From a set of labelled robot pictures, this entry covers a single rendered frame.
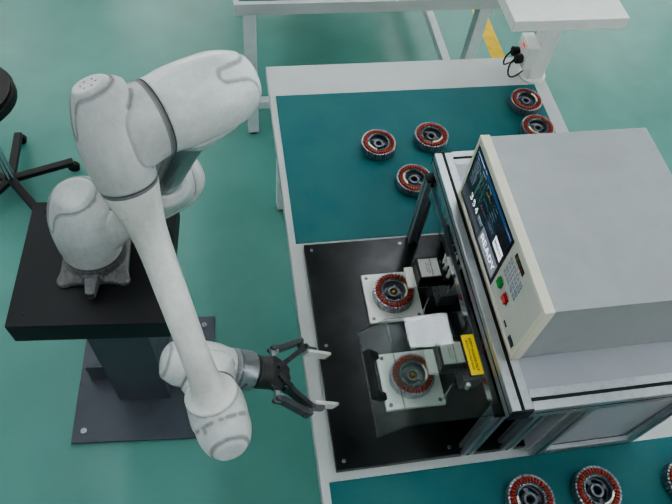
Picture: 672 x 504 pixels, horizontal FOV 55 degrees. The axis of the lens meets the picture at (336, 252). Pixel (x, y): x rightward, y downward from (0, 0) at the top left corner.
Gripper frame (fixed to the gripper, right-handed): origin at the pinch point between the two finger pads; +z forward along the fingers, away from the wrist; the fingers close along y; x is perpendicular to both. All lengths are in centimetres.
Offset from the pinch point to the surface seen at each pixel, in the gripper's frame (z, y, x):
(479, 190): 11, -25, 51
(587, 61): 199, -202, 18
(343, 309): 10.7, -22.3, -2.1
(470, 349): 13.9, 5.5, 33.9
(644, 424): 62, 21, 39
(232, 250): 24, -95, -84
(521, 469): 44, 25, 15
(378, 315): 17.8, -18.8, 3.4
